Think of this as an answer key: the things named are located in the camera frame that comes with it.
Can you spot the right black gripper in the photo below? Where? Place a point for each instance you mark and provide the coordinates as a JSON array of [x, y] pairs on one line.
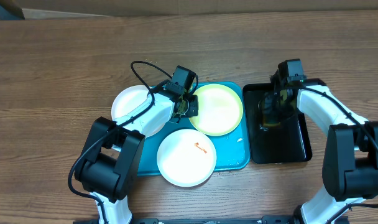
[[270, 106]]

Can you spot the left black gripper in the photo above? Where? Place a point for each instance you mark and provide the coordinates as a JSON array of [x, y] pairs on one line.
[[194, 111]]

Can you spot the green yellow sponge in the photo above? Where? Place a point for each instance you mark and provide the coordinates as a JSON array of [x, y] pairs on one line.
[[270, 124]]

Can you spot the lime green plate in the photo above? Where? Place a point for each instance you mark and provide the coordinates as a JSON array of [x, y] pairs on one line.
[[220, 110]]

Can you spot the white plate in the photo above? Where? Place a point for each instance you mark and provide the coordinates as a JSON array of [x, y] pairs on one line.
[[186, 158], [135, 99]]

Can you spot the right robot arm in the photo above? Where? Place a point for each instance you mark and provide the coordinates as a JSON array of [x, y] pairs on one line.
[[350, 164]]

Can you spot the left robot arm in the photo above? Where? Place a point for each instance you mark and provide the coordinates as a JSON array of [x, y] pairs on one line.
[[107, 166]]

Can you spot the black rectangular tray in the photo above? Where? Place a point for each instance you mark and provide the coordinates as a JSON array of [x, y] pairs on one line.
[[286, 142]]

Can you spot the teal plastic tray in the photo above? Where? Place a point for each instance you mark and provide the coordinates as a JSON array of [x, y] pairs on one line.
[[232, 149]]

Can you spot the cardboard panel at back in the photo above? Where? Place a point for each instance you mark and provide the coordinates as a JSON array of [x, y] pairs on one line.
[[186, 7]]

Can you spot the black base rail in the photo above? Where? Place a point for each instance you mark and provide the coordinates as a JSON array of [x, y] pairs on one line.
[[268, 219]]

